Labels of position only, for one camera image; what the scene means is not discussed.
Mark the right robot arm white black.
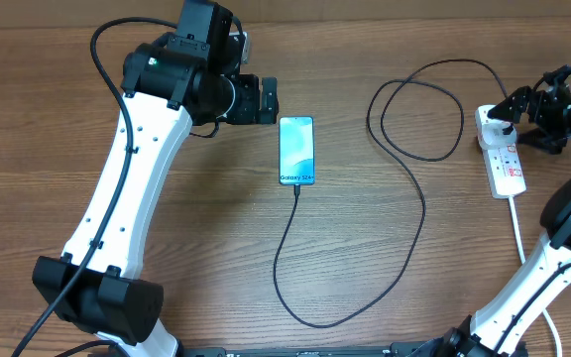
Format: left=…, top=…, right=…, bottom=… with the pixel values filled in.
left=411, top=65, right=571, bottom=356

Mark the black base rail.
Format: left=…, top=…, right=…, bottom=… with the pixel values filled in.
left=86, top=340, right=529, bottom=357

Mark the white charger plug adapter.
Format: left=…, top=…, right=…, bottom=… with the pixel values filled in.
left=478, top=120, right=516, bottom=150

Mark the blue Galaxy smartphone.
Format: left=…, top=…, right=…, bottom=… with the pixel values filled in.
left=279, top=116, right=315, bottom=185

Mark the white power strip cord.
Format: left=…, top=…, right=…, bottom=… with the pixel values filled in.
left=507, top=195, right=564, bottom=357

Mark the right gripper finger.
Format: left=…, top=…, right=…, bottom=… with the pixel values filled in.
left=517, top=128, right=568, bottom=155
left=487, top=86, right=532, bottom=124

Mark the black charging cable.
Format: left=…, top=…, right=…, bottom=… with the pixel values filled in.
left=272, top=59, right=515, bottom=330

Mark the white power strip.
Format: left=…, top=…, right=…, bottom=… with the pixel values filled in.
left=475, top=105, right=526, bottom=199

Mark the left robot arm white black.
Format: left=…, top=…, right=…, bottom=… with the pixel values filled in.
left=32, top=1, right=279, bottom=356

